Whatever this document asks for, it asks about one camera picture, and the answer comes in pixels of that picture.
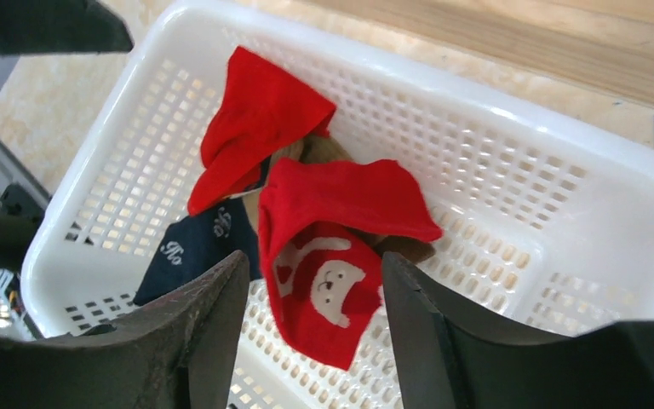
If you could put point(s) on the white plastic basket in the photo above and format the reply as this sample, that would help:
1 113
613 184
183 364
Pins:
547 220

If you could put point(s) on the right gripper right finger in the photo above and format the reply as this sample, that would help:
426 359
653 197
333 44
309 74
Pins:
451 352

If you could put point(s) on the red sock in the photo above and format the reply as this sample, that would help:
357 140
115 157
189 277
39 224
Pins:
322 278
264 109

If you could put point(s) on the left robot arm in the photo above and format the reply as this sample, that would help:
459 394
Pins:
16 234

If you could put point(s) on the wooden hanger stand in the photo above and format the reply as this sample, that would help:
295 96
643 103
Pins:
606 45

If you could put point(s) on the navy santa sock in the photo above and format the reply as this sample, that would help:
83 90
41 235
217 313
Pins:
193 245

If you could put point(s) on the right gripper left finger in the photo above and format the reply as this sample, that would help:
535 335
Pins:
177 351

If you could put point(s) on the tan brown sock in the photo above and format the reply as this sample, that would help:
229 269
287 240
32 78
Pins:
318 150

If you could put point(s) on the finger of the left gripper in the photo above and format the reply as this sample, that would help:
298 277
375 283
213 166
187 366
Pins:
57 27

